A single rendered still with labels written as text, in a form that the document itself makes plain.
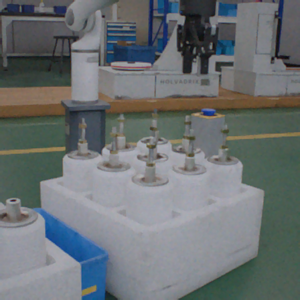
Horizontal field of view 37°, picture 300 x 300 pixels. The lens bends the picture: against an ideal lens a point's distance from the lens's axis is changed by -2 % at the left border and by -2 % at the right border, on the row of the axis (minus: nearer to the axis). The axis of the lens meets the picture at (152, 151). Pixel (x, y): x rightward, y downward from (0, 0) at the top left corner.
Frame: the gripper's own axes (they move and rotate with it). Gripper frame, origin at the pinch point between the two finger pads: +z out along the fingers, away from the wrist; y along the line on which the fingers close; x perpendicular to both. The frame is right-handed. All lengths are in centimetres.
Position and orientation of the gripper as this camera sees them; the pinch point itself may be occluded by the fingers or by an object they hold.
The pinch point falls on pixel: (194, 69)
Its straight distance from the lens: 95.8
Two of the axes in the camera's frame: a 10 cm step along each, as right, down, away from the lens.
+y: 4.0, 2.5, -8.8
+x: 9.2, -0.8, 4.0
